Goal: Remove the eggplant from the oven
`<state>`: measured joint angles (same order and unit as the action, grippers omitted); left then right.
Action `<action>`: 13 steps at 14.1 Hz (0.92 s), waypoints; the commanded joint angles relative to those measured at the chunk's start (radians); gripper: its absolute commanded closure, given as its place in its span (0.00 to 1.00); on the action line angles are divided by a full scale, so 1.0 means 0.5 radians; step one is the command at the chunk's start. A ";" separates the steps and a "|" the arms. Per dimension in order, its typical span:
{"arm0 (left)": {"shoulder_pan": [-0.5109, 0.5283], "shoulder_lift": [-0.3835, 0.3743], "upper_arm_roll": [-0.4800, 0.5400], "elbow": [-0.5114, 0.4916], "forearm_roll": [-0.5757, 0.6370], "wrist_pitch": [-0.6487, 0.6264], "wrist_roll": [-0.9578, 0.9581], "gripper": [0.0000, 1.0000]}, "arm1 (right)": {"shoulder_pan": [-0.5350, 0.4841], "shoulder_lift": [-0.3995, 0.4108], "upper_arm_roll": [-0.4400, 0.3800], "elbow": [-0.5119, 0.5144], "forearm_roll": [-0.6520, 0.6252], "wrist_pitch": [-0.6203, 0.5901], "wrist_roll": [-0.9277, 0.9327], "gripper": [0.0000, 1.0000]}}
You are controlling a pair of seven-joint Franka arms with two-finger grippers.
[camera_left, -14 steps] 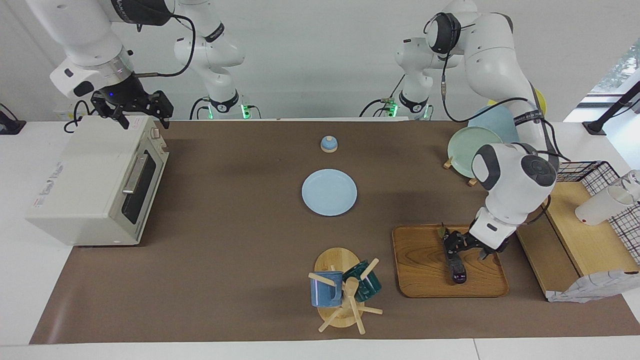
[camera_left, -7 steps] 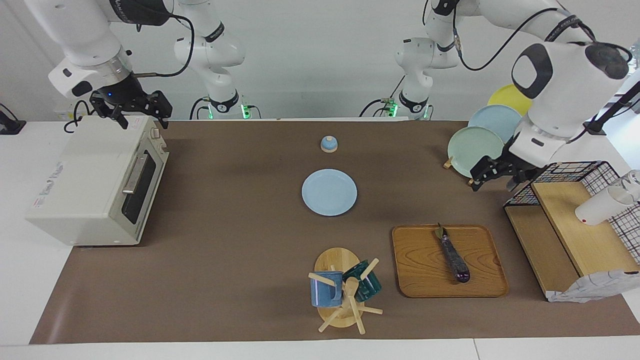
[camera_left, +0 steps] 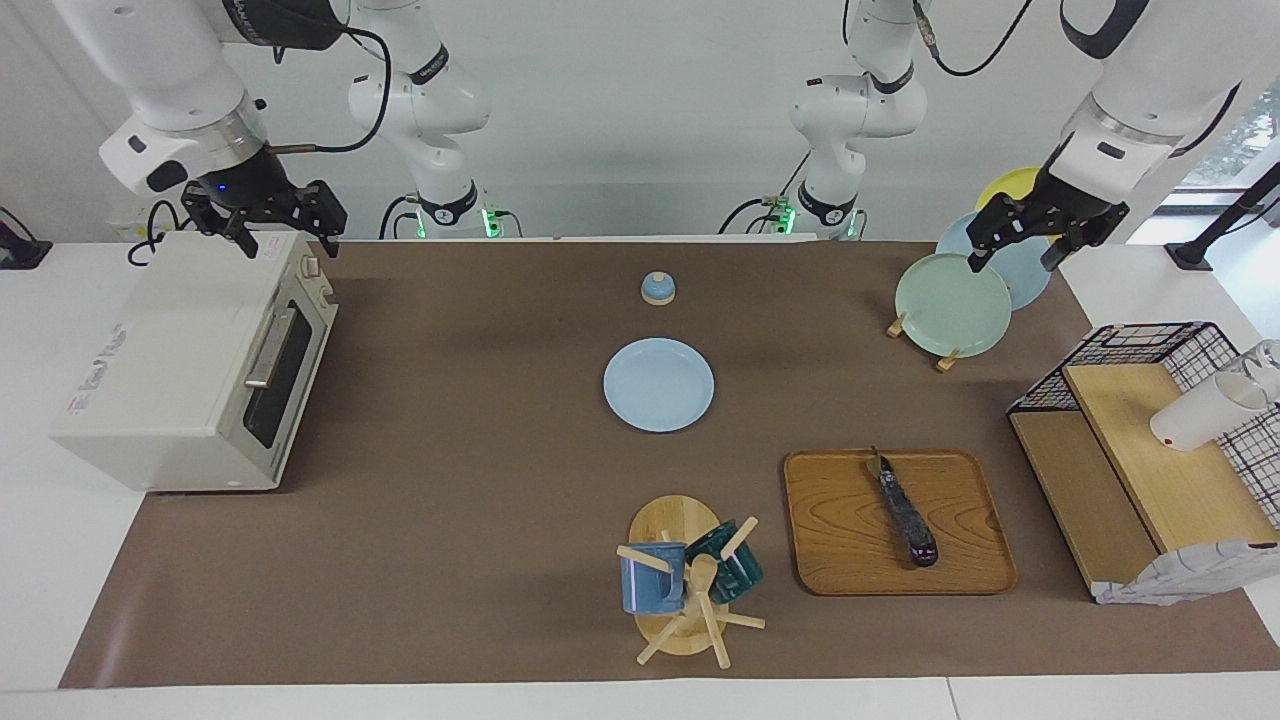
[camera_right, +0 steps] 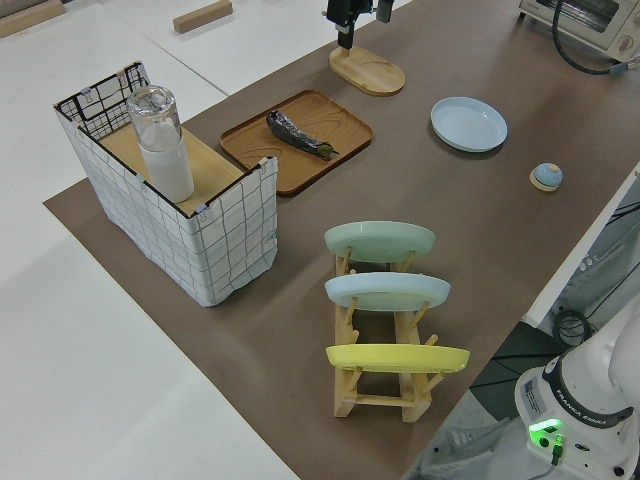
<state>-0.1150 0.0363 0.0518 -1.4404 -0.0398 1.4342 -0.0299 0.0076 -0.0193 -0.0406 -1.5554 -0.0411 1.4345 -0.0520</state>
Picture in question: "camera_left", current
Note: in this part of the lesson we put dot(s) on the brown table mat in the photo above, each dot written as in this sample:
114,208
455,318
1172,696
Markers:
480,520

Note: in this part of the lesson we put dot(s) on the wooden plate rack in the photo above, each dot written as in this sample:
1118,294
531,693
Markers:
895,326

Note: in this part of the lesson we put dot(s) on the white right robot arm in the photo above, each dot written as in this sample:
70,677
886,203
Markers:
160,70

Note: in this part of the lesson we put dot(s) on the clear glass cup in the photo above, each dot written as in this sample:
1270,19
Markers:
1265,355

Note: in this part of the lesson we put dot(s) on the wooden shelf box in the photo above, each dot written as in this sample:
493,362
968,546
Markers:
1180,480

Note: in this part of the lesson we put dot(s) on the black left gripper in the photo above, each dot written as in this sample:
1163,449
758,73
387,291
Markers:
1060,210

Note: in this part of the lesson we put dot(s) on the white toaster oven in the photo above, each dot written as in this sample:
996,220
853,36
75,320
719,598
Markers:
160,370

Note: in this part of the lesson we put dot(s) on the pale green plate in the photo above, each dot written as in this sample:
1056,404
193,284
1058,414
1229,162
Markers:
950,310

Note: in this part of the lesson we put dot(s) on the black clamp stand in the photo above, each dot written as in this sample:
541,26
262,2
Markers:
1190,255

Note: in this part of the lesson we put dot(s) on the wooden serving tray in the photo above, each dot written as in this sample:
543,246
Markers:
840,540

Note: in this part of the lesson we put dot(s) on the white cup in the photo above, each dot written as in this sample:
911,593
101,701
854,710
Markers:
1195,420

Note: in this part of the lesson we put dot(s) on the wooden mug tree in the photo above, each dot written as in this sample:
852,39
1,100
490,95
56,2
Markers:
670,520

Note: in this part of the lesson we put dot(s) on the black desk mount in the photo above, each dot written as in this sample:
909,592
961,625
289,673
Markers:
20,255

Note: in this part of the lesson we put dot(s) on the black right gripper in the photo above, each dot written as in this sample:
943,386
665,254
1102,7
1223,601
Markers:
250,195

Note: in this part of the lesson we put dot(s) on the blue mug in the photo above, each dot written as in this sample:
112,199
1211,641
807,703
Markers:
650,590

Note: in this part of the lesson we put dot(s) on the small blue bell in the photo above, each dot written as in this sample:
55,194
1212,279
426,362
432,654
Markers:
658,290

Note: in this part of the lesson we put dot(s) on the oven door with glass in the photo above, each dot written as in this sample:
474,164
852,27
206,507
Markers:
300,370

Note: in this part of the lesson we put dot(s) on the white patterned cloth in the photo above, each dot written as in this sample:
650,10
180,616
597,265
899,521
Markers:
1180,578

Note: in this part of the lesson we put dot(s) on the light blue racked plate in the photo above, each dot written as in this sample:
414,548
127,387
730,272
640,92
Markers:
1025,285

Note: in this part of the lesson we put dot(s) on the dark green mug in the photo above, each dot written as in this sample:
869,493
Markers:
735,575

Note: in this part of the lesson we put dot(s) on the yellow plate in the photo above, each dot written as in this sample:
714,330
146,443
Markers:
1010,185

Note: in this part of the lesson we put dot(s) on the dark purple eggplant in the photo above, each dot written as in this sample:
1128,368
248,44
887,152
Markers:
905,515

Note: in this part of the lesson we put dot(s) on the window with dark frame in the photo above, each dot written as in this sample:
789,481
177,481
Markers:
1240,140

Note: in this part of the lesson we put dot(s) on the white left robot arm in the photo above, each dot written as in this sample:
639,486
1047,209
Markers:
1160,70

